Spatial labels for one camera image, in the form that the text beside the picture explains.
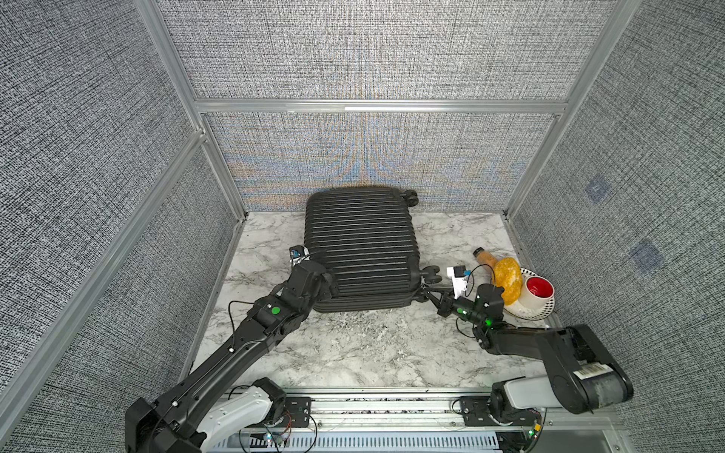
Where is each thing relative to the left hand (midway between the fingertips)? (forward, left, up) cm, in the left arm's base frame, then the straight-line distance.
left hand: (327, 275), depth 77 cm
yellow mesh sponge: (+5, -57, -12) cm, 58 cm away
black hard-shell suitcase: (+13, -12, +2) cm, 17 cm away
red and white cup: (+1, -67, -17) cm, 69 cm away
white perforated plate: (-5, -61, -19) cm, 64 cm away
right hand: (+1, -29, -9) cm, 30 cm away
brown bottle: (+17, -55, -18) cm, 60 cm away
